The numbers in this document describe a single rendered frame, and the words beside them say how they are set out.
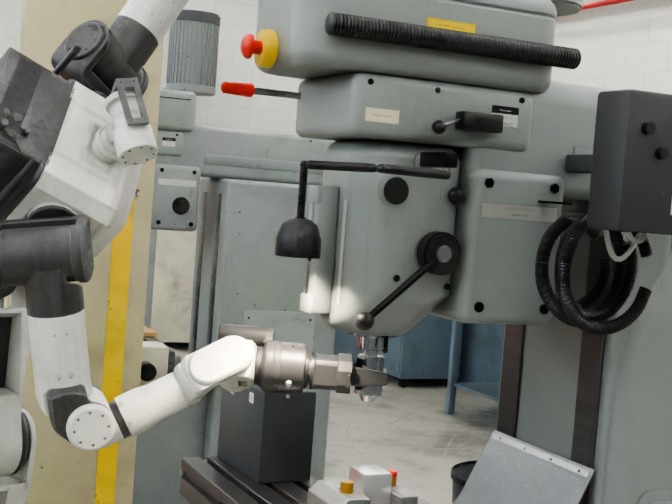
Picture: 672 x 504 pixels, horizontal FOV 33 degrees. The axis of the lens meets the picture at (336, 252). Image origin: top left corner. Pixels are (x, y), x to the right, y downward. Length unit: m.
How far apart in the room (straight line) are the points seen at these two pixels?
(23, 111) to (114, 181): 0.18
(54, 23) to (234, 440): 1.55
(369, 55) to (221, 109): 9.59
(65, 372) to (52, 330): 0.07
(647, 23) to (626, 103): 6.39
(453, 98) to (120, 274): 1.89
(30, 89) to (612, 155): 0.94
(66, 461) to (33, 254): 1.87
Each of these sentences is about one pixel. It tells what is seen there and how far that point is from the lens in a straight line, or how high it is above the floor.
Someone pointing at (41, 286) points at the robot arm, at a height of 1.36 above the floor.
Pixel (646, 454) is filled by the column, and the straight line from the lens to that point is 2.07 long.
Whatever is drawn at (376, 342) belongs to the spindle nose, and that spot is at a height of 1.29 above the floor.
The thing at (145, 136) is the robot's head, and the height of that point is 1.61.
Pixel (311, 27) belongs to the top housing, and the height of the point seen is 1.79.
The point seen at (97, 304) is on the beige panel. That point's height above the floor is 1.14.
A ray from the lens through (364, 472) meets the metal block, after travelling 1.93.
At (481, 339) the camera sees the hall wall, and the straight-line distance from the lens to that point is 9.46.
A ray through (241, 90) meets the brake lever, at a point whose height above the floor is 1.70.
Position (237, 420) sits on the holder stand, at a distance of 2.45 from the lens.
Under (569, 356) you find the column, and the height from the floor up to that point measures 1.28.
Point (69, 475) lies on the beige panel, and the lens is 3.64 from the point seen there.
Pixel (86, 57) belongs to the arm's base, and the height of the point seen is 1.74.
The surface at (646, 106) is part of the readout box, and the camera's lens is 1.76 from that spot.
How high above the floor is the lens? 1.54
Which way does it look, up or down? 3 degrees down
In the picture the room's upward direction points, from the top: 4 degrees clockwise
